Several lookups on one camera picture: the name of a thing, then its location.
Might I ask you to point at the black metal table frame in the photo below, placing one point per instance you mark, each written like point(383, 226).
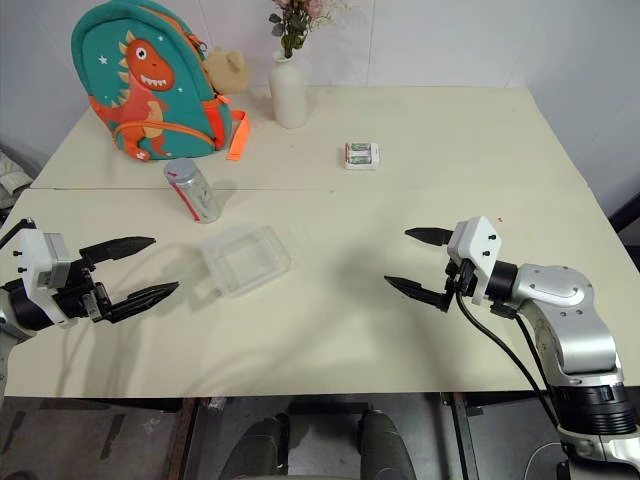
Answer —
point(462, 435)

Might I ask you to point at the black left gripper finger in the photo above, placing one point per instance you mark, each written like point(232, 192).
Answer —
point(120, 247)
point(145, 297)

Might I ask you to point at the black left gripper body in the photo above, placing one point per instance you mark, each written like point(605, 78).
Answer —
point(80, 295)

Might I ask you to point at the clear plastic jar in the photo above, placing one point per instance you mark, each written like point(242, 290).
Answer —
point(200, 200)

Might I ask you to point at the grey plastic jar lid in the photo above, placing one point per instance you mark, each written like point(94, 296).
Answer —
point(179, 170)

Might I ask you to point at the clear plastic tray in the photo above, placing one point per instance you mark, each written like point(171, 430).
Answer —
point(245, 262)

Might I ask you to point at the dark rounded shape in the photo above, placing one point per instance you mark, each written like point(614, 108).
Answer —
point(385, 445)
point(260, 450)

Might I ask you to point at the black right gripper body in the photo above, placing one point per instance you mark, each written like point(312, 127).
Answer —
point(462, 280)

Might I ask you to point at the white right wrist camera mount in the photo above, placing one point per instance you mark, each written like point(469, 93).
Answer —
point(477, 245)

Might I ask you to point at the white ceramic vase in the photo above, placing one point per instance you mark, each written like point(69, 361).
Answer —
point(287, 95)

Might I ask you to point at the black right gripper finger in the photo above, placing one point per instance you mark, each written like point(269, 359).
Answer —
point(430, 236)
point(420, 292)

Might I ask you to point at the pink flower bouquet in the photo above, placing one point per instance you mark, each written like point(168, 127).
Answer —
point(295, 25)

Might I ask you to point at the white padded cloth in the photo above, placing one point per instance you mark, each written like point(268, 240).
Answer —
point(12, 180)

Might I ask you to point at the teal dinosaur backpack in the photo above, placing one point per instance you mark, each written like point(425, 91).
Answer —
point(145, 80)

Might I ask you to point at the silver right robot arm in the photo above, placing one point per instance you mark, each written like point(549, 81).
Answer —
point(575, 320)

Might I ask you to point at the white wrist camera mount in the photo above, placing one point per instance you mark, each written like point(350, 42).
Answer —
point(32, 265)
point(477, 245)

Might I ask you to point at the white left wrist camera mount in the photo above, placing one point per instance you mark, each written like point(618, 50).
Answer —
point(32, 265)

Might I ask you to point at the white battery pack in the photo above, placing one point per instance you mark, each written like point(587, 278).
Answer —
point(362, 155)

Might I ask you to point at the black object beside table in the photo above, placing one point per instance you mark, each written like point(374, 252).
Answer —
point(627, 212)

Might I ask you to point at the beige plush bear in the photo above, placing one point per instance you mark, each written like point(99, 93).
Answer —
point(227, 70)

